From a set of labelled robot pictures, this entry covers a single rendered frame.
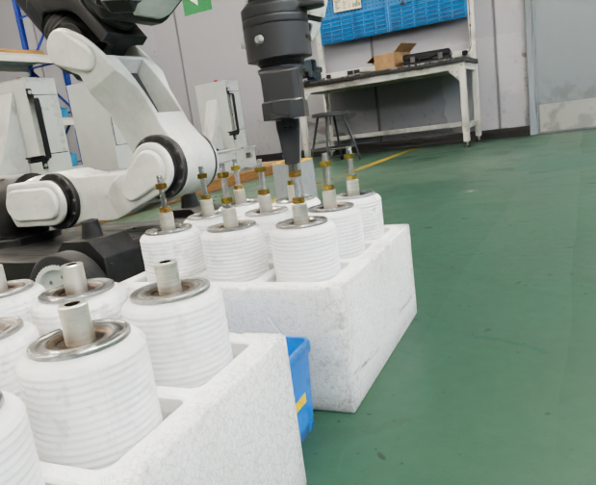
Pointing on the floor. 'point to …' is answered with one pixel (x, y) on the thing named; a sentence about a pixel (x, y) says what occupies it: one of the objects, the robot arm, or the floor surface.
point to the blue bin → (299, 348)
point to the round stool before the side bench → (336, 134)
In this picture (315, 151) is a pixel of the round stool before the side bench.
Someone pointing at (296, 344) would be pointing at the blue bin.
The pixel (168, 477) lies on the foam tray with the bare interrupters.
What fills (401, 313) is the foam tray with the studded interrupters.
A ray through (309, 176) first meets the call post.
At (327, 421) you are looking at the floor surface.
